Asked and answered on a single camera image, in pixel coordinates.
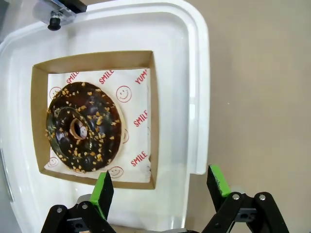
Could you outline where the black knob screw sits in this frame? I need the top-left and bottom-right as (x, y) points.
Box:
(47, 16), (62, 31)

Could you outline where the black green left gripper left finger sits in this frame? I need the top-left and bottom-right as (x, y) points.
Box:
(40, 170), (115, 233)

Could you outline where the chocolate donut with nuts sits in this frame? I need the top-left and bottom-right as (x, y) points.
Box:
(45, 82), (127, 173)

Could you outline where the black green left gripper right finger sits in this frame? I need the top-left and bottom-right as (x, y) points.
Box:
(201, 164), (290, 233)

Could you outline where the white smile print paper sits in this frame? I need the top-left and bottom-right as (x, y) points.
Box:
(43, 67), (152, 183)

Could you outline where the brown cardboard donut box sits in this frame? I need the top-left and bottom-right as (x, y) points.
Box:
(31, 50), (160, 190)

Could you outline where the large white plastic tray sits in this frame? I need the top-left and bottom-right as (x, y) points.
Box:
(0, 0), (209, 233)

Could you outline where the clear acrylic cover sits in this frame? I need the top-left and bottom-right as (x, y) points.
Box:
(0, 145), (13, 202)

